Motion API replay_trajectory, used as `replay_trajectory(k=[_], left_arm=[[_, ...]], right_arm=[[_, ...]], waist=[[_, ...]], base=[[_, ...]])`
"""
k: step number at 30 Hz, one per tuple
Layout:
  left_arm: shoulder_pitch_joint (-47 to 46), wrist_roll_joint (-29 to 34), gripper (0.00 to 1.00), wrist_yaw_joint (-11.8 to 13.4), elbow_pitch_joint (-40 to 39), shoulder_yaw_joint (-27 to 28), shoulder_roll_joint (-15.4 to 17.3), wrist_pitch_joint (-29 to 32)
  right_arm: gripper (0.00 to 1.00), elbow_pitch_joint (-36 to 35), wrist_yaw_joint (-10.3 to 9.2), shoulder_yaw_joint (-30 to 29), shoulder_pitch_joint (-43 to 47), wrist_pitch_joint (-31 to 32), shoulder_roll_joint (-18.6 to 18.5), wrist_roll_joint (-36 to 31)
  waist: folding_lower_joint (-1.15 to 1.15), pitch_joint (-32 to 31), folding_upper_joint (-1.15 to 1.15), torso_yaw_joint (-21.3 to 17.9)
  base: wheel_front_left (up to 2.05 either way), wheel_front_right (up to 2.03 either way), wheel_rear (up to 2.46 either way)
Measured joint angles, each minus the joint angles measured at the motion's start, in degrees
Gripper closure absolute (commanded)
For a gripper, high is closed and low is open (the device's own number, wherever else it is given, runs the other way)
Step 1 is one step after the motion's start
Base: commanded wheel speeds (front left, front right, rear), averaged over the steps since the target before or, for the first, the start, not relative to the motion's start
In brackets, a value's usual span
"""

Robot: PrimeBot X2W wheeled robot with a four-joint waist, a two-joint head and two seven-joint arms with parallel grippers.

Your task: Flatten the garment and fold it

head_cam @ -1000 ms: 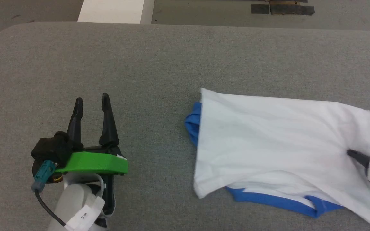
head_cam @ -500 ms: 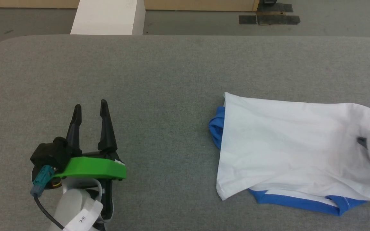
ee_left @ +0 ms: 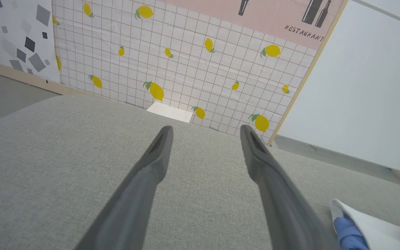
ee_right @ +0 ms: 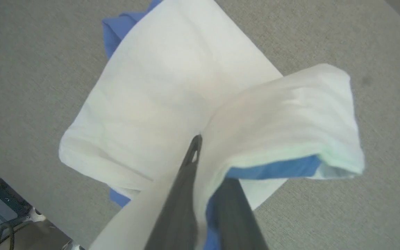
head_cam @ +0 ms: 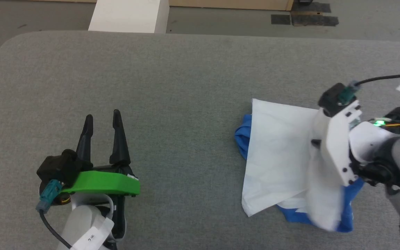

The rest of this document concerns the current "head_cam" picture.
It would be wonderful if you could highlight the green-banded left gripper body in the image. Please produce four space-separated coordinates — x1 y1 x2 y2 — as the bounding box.
40 165 141 250

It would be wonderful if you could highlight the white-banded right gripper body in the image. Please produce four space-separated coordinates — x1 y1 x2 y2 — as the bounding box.
311 100 400 187

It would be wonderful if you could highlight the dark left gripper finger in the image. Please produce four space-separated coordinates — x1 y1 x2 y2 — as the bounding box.
76 114 94 164
109 109 131 166

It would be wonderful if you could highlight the white and blue shirt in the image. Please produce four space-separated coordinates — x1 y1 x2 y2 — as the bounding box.
234 98 366 233

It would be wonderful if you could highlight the wide dark floor mat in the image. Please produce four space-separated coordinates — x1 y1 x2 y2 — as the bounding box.
291 13 340 27

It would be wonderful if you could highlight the small black floor patch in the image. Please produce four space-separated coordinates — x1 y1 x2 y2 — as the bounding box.
271 14 291 25

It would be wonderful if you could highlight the dark grey floor plate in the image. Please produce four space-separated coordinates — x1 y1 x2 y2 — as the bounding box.
292 2 332 14

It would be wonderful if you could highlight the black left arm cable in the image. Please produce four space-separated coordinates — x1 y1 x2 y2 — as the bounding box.
35 180 74 250

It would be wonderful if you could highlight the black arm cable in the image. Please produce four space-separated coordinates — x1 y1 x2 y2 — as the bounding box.
338 73 400 105
35 180 74 250

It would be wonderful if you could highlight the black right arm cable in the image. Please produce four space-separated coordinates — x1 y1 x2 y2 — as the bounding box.
338 73 400 105

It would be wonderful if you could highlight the white box pedestal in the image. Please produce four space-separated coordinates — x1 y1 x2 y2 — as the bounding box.
88 0 170 34

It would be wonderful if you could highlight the lemon-print panel with wooden frame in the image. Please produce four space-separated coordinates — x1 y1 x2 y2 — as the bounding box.
30 0 294 11

